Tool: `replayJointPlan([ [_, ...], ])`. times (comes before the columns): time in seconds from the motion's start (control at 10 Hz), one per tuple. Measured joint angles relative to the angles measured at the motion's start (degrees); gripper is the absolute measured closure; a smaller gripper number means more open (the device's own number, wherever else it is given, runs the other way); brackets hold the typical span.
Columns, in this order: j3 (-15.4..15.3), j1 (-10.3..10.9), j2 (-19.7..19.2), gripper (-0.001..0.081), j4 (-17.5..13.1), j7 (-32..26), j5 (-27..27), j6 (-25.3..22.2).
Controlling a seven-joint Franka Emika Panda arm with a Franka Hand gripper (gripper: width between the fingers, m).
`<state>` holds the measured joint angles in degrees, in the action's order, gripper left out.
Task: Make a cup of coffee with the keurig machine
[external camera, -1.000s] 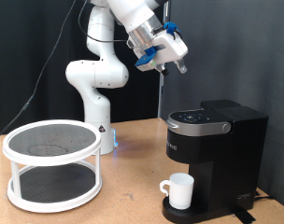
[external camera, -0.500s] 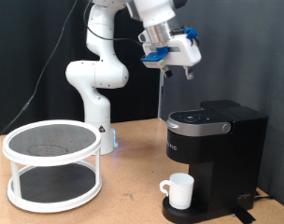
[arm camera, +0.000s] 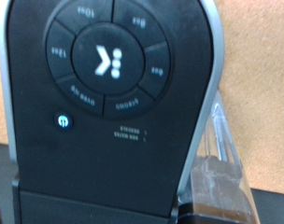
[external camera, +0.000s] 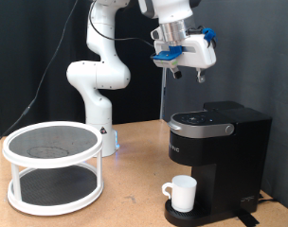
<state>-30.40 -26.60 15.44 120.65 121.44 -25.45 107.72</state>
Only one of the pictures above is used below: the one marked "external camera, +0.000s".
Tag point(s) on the black drip tray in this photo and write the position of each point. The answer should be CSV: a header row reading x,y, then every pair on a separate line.
x,y
201,215

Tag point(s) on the black Keurig coffee machine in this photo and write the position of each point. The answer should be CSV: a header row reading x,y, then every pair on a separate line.
x,y
232,164

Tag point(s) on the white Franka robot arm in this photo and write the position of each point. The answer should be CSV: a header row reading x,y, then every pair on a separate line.
x,y
99,75

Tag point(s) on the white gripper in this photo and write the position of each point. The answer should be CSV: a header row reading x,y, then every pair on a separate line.
x,y
199,53

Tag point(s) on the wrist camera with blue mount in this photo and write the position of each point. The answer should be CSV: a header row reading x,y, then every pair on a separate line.
x,y
167,56

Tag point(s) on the white two-tier turntable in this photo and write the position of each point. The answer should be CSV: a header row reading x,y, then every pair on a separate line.
x,y
55,162

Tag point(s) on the silver vertical frame pole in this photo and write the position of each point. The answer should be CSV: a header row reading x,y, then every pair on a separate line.
x,y
163,94

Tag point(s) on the white ceramic mug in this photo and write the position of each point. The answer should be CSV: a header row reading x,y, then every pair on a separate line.
x,y
183,194

